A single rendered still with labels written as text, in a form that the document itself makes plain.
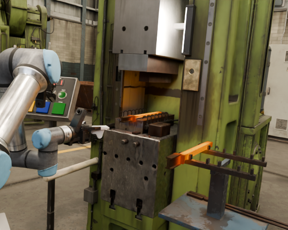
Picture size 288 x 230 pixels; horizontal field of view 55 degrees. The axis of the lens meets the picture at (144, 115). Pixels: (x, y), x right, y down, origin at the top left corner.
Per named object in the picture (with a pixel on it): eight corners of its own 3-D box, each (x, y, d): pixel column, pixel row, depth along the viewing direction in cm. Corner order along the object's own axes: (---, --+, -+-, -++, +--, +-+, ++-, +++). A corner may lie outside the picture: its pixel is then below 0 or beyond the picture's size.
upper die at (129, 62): (146, 71, 155) (148, 54, 154) (117, 70, 165) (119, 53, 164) (178, 74, 191) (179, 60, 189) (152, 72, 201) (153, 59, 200)
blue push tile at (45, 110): (46, 112, 170) (50, 101, 173) (35, 111, 171) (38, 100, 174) (48, 113, 172) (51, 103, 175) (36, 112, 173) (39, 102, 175)
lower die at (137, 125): (142, 133, 160) (143, 119, 159) (114, 128, 170) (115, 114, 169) (173, 125, 196) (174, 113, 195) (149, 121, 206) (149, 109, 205)
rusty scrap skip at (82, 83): (93, 116, 767) (95, 85, 754) (56, 107, 889) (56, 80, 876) (125, 113, 857) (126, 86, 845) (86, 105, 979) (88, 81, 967)
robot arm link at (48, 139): (29, 149, 110) (29, 128, 109) (51, 144, 119) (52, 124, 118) (43, 153, 106) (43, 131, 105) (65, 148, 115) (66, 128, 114)
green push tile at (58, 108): (62, 114, 169) (65, 103, 172) (51, 113, 170) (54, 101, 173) (63, 115, 171) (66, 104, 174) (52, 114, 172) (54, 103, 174)
